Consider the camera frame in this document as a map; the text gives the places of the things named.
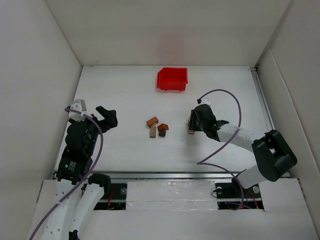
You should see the long light wood block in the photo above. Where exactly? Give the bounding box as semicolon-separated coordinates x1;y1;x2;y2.
187;116;195;135

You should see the tan short wood block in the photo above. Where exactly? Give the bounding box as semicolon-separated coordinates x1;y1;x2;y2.
149;126;157;138

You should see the red plastic bin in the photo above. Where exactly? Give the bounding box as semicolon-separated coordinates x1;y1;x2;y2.
156;67;188;92

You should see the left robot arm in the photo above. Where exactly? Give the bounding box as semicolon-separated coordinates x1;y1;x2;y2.
41;104;118;240

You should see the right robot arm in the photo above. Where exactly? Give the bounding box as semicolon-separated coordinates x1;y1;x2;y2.
188;104;298;189

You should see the reddish brown house block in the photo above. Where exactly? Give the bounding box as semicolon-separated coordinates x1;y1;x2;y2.
157;123;169;132

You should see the dark brown small block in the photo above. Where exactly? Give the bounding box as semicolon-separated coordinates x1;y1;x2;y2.
158;130;167;138

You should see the orange arch wood block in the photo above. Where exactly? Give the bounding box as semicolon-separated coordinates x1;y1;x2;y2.
146;116;159;128

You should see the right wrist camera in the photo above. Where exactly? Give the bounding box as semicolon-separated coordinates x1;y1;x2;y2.
196;97;211;106

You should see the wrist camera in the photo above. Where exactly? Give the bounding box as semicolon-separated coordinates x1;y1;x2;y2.
196;97;211;106
66;99;87;122

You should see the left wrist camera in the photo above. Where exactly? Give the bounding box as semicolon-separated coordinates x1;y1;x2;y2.
66;99;87;122

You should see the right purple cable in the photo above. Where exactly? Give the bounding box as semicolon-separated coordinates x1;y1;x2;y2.
196;89;263;211

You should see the purple cable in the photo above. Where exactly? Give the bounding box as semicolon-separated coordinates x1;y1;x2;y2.
196;89;263;211
27;106;105;240

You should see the aluminium front rail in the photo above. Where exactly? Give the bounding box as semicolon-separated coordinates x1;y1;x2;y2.
93;170;232;180

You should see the aluminium rail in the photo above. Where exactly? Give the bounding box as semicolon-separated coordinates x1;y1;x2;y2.
249;66;291;173
93;170;232;180

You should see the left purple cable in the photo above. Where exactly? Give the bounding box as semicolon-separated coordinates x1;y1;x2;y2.
27;106;105;240

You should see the aluminium right rail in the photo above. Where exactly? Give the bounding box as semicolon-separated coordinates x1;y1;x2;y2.
249;66;291;173

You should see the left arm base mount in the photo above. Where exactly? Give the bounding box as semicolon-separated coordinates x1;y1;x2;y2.
81;183;128;211

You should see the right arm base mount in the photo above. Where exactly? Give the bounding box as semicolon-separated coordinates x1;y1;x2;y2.
211;182;264;210

